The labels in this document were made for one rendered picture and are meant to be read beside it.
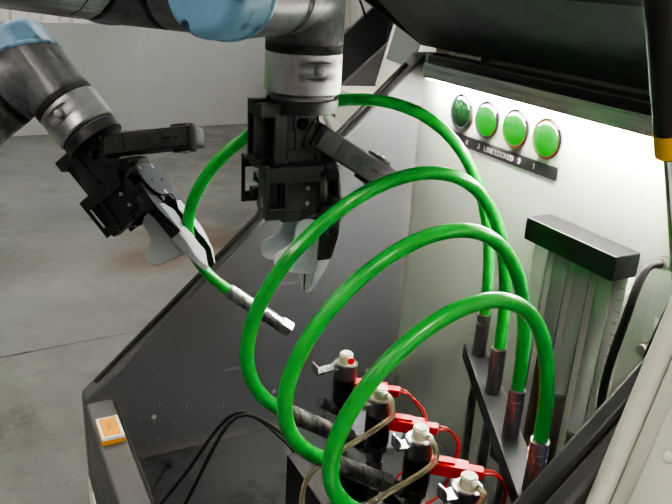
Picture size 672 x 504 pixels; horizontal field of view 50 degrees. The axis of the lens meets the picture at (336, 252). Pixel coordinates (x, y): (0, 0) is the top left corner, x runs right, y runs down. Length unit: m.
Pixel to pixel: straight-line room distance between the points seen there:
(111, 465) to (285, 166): 0.49
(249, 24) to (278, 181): 0.17
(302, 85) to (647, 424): 0.41
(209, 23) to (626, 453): 0.45
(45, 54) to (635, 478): 0.74
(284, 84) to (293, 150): 0.07
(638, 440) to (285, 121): 0.41
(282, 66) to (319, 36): 0.04
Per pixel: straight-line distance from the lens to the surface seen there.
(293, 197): 0.72
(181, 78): 7.57
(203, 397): 1.19
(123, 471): 1.00
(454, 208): 1.11
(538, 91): 0.92
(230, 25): 0.58
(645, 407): 0.57
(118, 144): 0.89
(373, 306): 1.25
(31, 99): 0.92
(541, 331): 0.65
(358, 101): 0.83
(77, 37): 7.27
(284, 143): 0.71
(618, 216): 0.88
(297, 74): 0.69
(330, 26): 0.69
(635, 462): 0.58
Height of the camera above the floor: 1.56
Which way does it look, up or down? 21 degrees down
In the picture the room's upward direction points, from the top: 3 degrees clockwise
